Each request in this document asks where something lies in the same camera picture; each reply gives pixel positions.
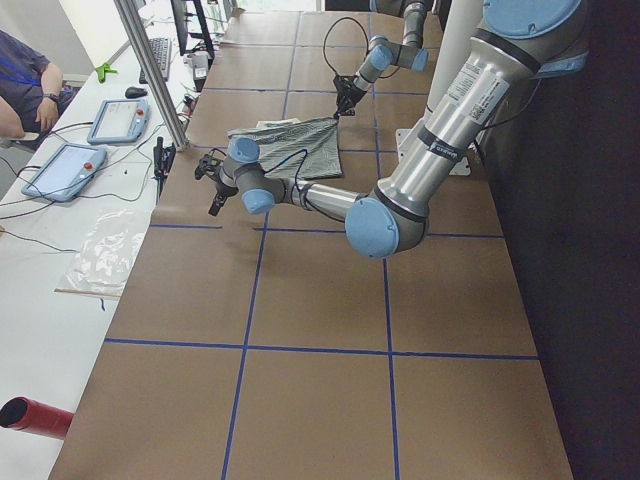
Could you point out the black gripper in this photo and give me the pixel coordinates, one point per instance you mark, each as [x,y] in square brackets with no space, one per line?
[348,93]
[220,188]

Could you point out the striped polo shirt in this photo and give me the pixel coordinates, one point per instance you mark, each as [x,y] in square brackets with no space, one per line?
[288,147]

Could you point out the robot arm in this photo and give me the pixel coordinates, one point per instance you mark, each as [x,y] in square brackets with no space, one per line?
[382,53]
[513,42]

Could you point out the black folded tripod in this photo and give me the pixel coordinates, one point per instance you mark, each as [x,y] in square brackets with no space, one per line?
[163,157]

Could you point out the far teach pendant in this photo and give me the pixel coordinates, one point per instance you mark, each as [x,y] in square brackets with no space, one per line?
[120,121]

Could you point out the teach pendant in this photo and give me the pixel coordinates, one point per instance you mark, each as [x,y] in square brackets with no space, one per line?
[66,172]
[120,121]

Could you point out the clear plastic bag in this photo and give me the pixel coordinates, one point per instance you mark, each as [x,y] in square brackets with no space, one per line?
[105,260]

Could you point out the black computer mouse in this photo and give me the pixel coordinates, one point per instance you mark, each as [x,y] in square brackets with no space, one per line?
[135,92]

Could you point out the brown paper table cover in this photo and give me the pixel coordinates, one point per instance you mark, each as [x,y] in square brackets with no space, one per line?
[265,347]

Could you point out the white long side table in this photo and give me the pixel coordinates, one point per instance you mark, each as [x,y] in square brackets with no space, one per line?
[50,339]

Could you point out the near teach pendant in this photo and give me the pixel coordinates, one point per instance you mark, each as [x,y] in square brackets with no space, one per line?
[66,172]

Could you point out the black keyboard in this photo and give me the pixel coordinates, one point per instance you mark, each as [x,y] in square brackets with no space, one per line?
[161,50]

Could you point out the green clamp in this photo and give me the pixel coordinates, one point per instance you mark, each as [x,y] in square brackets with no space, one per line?
[103,70]

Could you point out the black monitor stand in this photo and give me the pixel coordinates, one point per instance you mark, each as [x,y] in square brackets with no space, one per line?
[190,22]

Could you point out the seated person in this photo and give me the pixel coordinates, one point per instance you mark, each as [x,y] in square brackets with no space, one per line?
[33,95]

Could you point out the red cardboard tube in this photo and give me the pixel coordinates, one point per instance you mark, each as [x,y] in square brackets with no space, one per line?
[30,416]

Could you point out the aluminium frame post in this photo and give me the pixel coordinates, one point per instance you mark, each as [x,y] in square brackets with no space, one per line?
[139,40]

